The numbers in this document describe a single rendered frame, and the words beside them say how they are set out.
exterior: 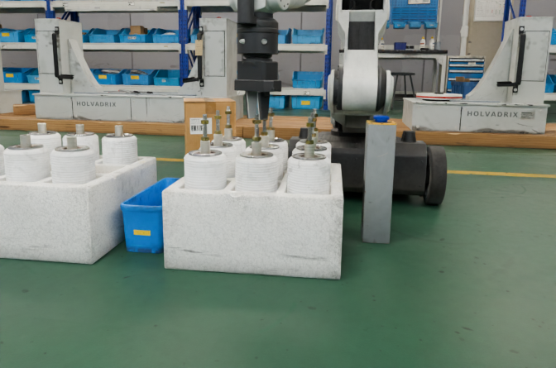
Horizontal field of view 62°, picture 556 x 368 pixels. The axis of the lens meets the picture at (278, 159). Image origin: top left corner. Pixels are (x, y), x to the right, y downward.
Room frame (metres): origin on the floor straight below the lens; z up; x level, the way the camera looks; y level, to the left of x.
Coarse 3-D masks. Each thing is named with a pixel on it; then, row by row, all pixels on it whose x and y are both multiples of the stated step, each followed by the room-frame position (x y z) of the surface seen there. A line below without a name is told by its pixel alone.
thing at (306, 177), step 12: (288, 168) 1.00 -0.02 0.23; (300, 168) 0.96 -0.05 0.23; (312, 168) 0.96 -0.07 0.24; (324, 168) 0.97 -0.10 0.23; (288, 180) 0.99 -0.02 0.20; (300, 180) 0.96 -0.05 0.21; (312, 180) 0.96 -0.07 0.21; (324, 180) 0.97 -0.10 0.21; (288, 192) 0.99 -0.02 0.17; (300, 192) 0.96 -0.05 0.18; (312, 192) 0.96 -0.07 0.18; (324, 192) 0.97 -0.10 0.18
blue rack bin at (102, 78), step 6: (96, 72) 6.32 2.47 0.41; (102, 72) 6.47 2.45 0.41; (120, 72) 6.23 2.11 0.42; (96, 78) 6.16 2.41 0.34; (102, 78) 6.14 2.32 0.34; (108, 78) 6.13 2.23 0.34; (114, 78) 6.12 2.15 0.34; (120, 78) 6.25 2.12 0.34; (108, 84) 6.14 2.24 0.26; (114, 84) 6.13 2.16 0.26
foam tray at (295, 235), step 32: (192, 192) 0.96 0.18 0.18; (224, 192) 0.96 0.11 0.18; (256, 192) 0.96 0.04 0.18; (192, 224) 0.96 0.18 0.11; (224, 224) 0.95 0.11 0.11; (256, 224) 0.94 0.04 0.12; (288, 224) 0.93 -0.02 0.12; (320, 224) 0.92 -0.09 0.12; (192, 256) 0.96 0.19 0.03; (224, 256) 0.95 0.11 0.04; (256, 256) 0.94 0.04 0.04; (288, 256) 0.93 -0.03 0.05; (320, 256) 0.92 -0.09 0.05
